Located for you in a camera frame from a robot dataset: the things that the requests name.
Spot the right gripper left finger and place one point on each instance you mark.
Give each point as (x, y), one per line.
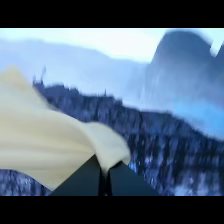
(83, 181)

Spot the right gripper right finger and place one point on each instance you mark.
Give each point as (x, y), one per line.
(128, 181)

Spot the beige garment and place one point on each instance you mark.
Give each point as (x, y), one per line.
(43, 140)

